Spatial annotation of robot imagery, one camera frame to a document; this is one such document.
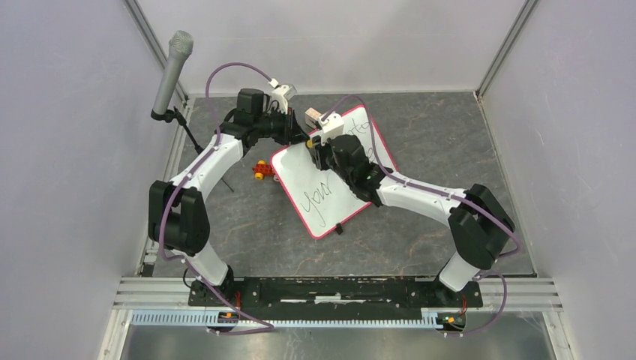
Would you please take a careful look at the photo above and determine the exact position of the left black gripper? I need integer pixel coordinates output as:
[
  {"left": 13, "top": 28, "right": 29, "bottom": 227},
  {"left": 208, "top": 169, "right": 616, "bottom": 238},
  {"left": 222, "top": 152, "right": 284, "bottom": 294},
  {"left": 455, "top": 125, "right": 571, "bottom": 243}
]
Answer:
[{"left": 254, "top": 106, "right": 310, "bottom": 147}]

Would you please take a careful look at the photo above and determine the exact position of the pink framed whiteboard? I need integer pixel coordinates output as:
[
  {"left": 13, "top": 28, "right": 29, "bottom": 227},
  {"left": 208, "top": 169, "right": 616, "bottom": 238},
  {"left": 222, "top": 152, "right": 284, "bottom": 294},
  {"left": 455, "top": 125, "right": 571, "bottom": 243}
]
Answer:
[{"left": 270, "top": 105, "right": 397, "bottom": 239}]

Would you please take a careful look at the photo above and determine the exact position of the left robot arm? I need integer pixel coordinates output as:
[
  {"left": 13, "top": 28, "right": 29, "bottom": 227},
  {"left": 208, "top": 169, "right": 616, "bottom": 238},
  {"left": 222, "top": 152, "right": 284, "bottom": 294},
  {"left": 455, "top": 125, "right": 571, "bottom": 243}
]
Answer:
[{"left": 148, "top": 85, "right": 309, "bottom": 306}]

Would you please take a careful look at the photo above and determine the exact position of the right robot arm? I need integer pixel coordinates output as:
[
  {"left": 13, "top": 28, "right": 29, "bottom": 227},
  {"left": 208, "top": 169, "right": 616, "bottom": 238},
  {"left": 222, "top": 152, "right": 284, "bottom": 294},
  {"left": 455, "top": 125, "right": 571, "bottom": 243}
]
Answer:
[{"left": 305, "top": 135, "right": 515, "bottom": 306}]

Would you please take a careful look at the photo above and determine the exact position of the red toy block boat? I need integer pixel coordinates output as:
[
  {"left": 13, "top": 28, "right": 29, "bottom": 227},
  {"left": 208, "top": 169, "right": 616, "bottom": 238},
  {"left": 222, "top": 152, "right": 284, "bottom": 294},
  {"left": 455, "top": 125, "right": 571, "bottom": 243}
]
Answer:
[{"left": 304, "top": 107, "right": 323, "bottom": 130}]

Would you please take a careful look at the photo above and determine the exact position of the red toy block car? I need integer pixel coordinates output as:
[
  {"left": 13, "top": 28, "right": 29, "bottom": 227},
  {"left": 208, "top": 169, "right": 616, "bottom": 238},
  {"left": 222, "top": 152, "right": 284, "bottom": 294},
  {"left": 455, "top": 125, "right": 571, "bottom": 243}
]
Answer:
[{"left": 252, "top": 160, "right": 278, "bottom": 182}]

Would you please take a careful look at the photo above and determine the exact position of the grey microphone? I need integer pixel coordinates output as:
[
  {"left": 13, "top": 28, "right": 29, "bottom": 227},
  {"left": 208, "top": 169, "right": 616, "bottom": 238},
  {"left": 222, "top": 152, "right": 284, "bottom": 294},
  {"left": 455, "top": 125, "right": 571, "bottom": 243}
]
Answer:
[{"left": 151, "top": 30, "right": 194, "bottom": 122}]

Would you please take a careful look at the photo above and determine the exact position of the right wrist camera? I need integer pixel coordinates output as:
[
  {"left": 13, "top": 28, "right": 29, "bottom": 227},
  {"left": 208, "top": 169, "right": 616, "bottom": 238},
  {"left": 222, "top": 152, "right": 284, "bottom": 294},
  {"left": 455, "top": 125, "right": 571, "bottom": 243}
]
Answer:
[{"left": 317, "top": 112, "right": 344, "bottom": 144}]

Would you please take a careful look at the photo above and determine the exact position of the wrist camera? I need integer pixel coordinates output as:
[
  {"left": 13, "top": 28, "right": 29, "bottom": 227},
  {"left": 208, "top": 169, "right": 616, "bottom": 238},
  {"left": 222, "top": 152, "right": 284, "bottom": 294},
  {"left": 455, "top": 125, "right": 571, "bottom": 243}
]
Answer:
[
  {"left": 317, "top": 112, "right": 344, "bottom": 144},
  {"left": 268, "top": 78, "right": 297, "bottom": 114}
]

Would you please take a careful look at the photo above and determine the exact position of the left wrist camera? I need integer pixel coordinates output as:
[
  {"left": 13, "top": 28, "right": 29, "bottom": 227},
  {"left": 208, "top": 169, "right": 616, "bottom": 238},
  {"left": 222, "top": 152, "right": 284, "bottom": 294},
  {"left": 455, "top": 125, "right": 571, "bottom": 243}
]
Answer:
[{"left": 268, "top": 78, "right": 297, "bottom": 114}]

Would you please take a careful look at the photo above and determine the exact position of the metal wire whiteboard stand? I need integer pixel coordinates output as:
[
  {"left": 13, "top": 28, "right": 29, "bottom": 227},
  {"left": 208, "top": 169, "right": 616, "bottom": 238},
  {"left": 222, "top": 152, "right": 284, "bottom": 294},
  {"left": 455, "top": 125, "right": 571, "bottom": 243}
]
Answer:
[{"left": 221, "top": 178, "right": 235, "bottom": 193}]

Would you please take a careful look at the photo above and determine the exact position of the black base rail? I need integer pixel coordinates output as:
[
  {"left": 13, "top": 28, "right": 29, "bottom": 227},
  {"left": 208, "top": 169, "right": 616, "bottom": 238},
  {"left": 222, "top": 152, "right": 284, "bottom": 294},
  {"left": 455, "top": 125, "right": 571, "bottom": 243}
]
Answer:
[{"left": 187, "top": 276, "right": 484, "bottom": 335}]

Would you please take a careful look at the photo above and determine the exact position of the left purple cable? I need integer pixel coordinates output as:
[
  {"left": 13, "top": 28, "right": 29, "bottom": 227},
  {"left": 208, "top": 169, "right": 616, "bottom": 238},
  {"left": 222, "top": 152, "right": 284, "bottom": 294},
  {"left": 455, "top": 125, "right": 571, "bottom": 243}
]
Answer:
[{"left": 157, "top": 61, "right": 275, "bottom": 336}]

